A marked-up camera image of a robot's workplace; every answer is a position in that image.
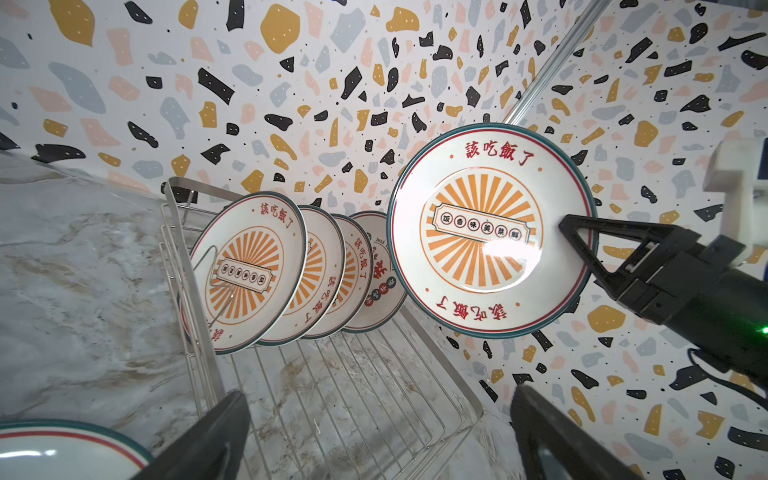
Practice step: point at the orange sunburst plate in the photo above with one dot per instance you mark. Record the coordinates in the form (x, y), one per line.
(247, 265)

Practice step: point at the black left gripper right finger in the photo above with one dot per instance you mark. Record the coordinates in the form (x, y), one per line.
(553, 446)

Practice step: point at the white plate red characters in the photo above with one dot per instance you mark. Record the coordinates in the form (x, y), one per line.
(64, 449)

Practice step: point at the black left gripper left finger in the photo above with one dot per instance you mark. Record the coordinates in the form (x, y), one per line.
(213, 448)

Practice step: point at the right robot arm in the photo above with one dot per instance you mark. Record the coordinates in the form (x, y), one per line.
(728, 326)

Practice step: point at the patterned plate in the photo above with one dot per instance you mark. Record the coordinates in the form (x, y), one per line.
(473, 230)

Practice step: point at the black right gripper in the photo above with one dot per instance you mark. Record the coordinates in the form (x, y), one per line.
(653, 269)

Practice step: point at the white plate red rim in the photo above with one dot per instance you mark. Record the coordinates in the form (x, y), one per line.
(318, 286)

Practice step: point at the wire dish rack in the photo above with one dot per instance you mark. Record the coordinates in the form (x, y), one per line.
(386, 404)

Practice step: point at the patterned plate rack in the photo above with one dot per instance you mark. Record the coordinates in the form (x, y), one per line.
(386, 295)

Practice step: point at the aluminium corner post right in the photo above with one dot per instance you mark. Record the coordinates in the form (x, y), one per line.
(549, 70)

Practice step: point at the sunburst plate in rack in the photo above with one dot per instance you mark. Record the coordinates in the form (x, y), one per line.
(352, 285)

